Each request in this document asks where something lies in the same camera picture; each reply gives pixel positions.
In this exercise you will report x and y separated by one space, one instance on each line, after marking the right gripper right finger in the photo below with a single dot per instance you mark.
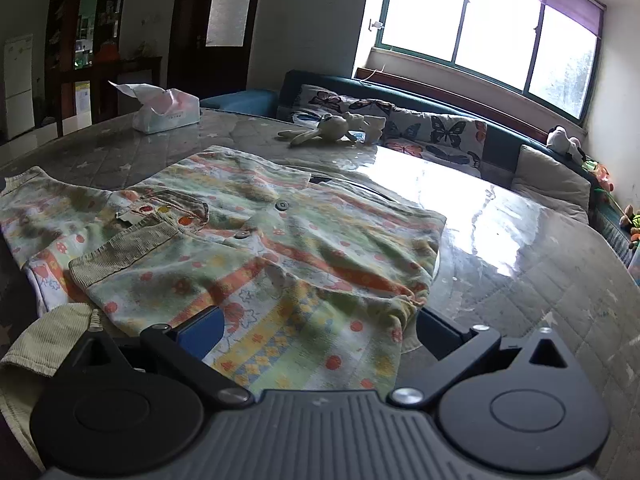
459 352

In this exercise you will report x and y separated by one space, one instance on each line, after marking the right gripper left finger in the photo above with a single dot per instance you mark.
179 352

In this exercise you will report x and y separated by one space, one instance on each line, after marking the colourful patterned child garment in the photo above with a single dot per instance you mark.
317 282

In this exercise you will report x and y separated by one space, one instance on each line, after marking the grey cushion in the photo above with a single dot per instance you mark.
543 179

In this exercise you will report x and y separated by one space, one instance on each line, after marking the butterfly print pillow right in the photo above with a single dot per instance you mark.
453 141

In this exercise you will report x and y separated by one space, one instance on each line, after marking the butterfly print pillow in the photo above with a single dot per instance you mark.
313 103
453 141

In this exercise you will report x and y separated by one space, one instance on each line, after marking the blue sofa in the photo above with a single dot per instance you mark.
501 150

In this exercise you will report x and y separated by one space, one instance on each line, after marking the brown orange plush toys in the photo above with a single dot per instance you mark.
630 223

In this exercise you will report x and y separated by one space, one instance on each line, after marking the pink green plush toy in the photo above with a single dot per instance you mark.
600 172

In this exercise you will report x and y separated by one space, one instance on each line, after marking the black white plush toy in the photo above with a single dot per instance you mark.
570 148

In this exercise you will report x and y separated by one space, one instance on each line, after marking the tissue pack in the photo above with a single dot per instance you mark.
161 109

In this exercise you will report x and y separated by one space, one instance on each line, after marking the white plush bunny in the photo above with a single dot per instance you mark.
355 128

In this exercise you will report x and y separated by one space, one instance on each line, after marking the butterfly print pillow left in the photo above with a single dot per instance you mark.
313 103

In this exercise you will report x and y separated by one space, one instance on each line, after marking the dark wooden side table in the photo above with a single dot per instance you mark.
103 97

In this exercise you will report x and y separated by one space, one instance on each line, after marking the dark wooden shelf unit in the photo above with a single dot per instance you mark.
78 34

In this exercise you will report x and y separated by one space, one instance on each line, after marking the white refrigerator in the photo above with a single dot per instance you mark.
17 69

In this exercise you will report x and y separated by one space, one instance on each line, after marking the dark wooden door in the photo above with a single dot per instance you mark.
209 46

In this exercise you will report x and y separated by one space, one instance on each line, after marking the window with green frame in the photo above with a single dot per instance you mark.
546 50

